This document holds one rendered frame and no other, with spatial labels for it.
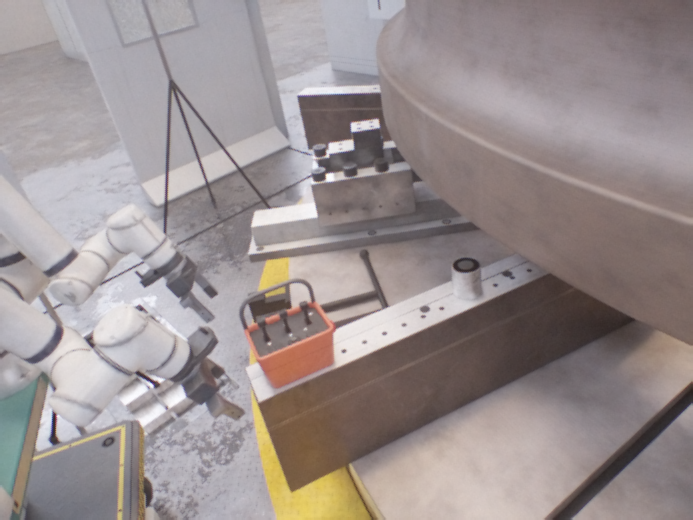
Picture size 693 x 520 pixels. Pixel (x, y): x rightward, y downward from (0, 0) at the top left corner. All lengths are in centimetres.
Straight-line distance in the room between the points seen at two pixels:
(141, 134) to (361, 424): 312
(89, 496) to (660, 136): 175
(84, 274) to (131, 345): 41
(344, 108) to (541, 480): 251
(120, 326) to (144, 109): 326
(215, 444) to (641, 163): 176
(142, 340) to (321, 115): 266
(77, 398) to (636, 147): 115
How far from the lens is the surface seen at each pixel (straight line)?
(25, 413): 162
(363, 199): 235
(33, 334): 115
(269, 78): 476
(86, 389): 108
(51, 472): 204
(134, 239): 145
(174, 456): 230
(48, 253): 141
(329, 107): 349
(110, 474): 192
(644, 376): 191
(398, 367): 148
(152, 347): 108
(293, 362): 132
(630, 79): 123
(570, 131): 130
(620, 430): 175
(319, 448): 156
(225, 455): 221
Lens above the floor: 166
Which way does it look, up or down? 33 degrees down
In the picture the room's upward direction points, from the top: 10 degrees counter-clockwise
